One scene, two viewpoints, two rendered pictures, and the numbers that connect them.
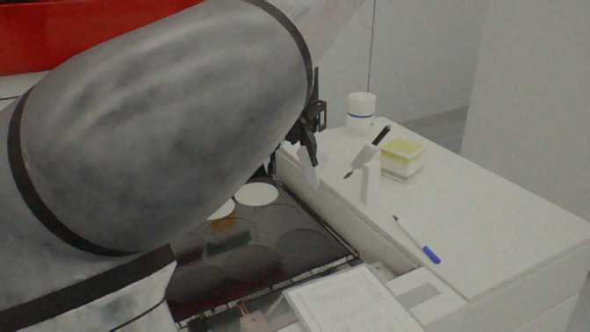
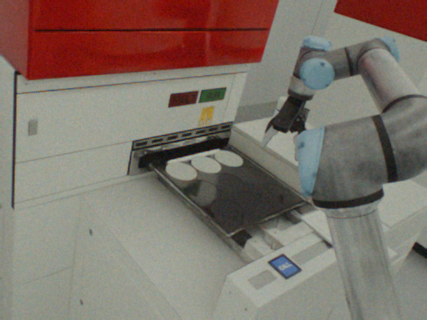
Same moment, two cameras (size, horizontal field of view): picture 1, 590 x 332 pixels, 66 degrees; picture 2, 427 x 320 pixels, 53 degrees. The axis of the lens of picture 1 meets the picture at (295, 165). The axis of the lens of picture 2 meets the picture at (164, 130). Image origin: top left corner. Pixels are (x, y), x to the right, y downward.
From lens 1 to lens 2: 0.70 m
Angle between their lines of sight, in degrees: 11
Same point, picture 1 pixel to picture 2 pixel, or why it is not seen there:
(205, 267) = (227, 202)
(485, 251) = (388, 203)
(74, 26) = (173, 47)
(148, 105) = not seen: outside the picture
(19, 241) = (368, 175)
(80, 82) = (414, 128)
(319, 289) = (316, 217)
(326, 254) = (291, 199)
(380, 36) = not seen: hidden behind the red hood
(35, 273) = (368, 187)
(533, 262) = (413, 211)
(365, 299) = not seen: hidden behind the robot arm
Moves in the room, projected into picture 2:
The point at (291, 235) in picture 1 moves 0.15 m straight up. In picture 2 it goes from (265, 187) to (279, 147)
